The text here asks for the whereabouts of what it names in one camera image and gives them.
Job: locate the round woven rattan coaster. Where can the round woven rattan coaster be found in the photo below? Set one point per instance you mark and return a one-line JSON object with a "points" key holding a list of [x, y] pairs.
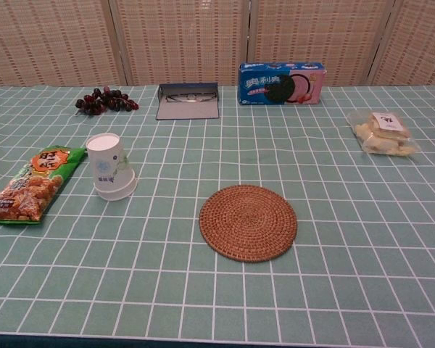
{"points": [[248, 223]]}

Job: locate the open grey glasses case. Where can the open grey glasses case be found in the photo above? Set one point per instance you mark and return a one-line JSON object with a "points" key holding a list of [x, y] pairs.
{"points": [[186, 110]]}

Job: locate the blue Oreo cookie box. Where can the blue Oreo cookie box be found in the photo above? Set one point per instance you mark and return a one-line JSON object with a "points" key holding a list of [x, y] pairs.
{"points": [[264, 87]]}

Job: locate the dark red grape bunch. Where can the dark red grape bunch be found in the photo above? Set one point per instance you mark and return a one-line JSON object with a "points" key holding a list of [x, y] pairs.
{"points": [[105, 99]]}

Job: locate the bamboo folding screen panel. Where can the bamboo folding screen panel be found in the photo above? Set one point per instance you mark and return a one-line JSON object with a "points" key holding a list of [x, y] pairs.
{"points": [[420, 43], [181, 40], [311, 32], [47, 40]]}

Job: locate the green checked tablecloth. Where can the green checked tablecloth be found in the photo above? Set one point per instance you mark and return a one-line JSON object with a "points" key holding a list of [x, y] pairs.
{"points": [[311, 290]]}

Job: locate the clear bag of crackers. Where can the clear bag of crackers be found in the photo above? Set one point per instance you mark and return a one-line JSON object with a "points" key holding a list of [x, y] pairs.
{"points": [[377, 139]]}

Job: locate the green snack bag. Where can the green snack bag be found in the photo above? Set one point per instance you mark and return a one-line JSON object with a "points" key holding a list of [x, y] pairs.
{"points": [[25, 188]]}

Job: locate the thin frame eyeglasses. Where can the thin frame eyeglasses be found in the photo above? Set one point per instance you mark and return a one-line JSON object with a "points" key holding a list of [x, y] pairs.
{"points": [[172, 97]]}

